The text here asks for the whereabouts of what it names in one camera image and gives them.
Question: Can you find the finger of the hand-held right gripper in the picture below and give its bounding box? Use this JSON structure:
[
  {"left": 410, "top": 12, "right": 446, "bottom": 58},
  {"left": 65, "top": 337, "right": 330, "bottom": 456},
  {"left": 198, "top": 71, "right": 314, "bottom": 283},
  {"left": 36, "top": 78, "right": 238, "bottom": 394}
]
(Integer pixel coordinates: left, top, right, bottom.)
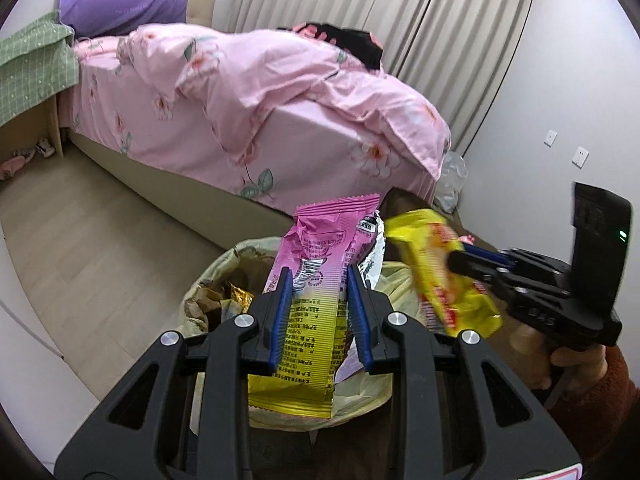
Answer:
[
  {"left": 461, "top": 242, "right": 575, "bottom": 287},
  {"left": 446, "top": 249, "right": 568, "bottom": 307}
]

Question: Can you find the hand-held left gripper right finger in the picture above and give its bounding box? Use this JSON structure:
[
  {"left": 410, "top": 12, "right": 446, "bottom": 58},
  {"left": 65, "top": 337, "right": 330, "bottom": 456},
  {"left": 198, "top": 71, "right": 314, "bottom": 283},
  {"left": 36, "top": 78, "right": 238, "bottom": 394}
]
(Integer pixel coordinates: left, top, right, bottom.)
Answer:
[{"left": 346, "top": 262, "right": 583, "bottom": 480}]

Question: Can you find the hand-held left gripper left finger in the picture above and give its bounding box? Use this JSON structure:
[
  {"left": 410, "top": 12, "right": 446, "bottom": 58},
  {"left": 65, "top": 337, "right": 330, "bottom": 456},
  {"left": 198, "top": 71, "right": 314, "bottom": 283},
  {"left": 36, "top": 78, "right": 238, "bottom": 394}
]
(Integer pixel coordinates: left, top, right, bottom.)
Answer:
[{"left": 54, "top": 266, "right": 296, "bottom": 480}]

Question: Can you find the yellow snack packet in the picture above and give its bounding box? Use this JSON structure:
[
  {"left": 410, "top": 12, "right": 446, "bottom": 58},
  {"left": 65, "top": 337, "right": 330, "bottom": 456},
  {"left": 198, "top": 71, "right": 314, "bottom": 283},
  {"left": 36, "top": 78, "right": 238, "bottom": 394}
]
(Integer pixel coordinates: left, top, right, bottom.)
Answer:
[{"left": 385, "top": 208, "right": 502, "bottom": 338}]

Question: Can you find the yellow trash bag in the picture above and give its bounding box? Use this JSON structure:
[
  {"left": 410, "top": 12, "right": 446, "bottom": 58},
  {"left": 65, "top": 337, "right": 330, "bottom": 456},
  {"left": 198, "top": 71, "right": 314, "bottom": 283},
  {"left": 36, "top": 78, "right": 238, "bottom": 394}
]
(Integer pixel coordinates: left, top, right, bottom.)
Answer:
[{"left": 177, "top": 237, "right": 401, "bottom": 431}]

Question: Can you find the pink and yellow packet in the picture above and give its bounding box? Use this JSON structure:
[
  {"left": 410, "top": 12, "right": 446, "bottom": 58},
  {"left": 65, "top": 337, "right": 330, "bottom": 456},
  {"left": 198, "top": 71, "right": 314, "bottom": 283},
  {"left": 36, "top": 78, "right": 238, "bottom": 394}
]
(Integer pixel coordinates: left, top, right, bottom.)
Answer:
[{"left": 247, "top": 194, "right": 386, "bottom": 420}]

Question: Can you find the black trash bin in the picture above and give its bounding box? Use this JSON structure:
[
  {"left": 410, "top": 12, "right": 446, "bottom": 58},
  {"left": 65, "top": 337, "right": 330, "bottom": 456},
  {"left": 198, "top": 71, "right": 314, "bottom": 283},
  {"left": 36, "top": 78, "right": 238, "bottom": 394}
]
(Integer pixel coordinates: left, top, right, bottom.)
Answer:
[{"left": 245, "top": 422, "right": 321, "bottom": 480}]

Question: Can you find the person's right forearm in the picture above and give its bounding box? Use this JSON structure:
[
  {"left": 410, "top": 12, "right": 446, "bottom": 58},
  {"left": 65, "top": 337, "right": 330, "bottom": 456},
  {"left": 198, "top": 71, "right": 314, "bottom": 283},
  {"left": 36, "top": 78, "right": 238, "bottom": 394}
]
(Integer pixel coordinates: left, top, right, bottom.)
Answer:
[{"left": 547, "top": 345, "right": 640, "bottom": 466}]

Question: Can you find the person's right hand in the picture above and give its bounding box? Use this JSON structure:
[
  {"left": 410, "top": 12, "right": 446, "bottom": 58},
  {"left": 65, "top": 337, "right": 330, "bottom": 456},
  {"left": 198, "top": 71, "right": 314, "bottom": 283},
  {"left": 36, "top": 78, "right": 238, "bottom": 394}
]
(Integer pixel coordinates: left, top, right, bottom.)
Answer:
[{"left": 514, "top": 321, "right": 610, "bottom": 392}]

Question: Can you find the crumpled brown paper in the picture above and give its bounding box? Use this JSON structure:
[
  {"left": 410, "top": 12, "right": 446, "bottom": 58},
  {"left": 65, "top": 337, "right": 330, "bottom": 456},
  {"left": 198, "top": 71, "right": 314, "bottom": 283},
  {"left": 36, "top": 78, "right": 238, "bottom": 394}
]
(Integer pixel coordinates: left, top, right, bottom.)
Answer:
[{"left": 184, "top": 282, "right": 223, "bottom": 323}]

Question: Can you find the white plastic bag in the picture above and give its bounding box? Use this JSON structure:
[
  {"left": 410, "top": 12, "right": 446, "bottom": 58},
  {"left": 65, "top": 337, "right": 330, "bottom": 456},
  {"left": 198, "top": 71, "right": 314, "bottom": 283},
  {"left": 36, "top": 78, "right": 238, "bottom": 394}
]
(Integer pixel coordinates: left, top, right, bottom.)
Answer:
[{"left": 432, "top": 151, "right": 469, "bottom": 213}]

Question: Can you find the bed with pink floral sheet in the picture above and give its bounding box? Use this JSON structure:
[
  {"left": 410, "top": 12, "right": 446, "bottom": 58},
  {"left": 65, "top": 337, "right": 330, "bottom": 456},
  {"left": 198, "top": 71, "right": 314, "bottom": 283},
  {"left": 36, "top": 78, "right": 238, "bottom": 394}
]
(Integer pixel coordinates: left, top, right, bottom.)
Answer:
[{"left": 57, "top": 35, "right": 451, "bottom": 221}]

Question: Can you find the white pleated curtain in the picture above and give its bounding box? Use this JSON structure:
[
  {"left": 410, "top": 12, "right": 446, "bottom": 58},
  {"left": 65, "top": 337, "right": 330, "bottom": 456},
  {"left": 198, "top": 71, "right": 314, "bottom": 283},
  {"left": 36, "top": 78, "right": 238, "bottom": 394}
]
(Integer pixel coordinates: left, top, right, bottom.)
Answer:
[{"left": 227, "top": 0, "right": 538, "bottom": 153}]

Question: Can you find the black garment with pink print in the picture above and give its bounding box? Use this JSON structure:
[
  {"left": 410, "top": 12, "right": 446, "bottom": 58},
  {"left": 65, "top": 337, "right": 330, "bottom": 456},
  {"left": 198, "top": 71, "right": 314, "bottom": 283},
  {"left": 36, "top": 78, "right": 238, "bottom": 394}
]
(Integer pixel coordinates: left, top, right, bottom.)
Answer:
[{"left": 277, "top": 21, "right": 385, "bottom": 71}]

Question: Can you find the pink floral duvet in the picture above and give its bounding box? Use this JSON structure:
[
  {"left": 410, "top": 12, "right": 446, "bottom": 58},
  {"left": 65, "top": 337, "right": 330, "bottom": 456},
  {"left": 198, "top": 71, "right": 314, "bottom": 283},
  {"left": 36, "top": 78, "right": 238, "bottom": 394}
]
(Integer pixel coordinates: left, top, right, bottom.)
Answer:
[{"left": 122, "top": 25, "right": 451, "bottom": 181}]

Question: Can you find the wooden nightstand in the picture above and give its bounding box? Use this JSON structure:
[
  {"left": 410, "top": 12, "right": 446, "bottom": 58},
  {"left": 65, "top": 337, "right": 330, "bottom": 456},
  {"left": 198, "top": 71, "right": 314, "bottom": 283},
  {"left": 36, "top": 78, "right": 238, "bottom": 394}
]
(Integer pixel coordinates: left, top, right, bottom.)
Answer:
[{"left": 0, "top": 92, "right": 65, "bottom": 166}]

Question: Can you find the pink slipper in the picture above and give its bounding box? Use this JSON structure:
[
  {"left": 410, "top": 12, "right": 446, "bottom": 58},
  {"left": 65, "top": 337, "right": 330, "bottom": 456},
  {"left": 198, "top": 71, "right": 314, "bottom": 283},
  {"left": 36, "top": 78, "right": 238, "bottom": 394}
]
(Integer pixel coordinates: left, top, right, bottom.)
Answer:
[{"left": 0, "top": 156, "right": 27, "bottom": 181}]

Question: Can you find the beige headboard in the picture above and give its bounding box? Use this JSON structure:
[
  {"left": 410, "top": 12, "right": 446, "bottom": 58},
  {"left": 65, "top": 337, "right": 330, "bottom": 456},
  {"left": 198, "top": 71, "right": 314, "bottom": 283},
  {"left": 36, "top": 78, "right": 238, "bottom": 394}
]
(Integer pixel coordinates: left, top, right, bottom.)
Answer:
[{"left": 185, "top": 0, "right": 216, "bottom": 26}]

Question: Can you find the purple pillow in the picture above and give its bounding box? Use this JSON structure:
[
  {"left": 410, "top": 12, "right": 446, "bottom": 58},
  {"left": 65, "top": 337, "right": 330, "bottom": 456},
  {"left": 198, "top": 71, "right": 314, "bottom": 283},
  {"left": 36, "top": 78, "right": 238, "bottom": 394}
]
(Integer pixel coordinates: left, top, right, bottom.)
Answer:
[{"left": 57, "top": 0, "right": 188, "bottom": 38}]

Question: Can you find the green checked cloth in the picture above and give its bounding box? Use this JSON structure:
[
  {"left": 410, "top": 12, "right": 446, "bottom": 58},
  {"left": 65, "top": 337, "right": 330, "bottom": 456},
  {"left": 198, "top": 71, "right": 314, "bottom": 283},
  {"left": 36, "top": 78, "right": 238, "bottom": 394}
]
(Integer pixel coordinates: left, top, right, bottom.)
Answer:
[{"left": 0, "top": 10, "right": 80, "bottom": 128}]

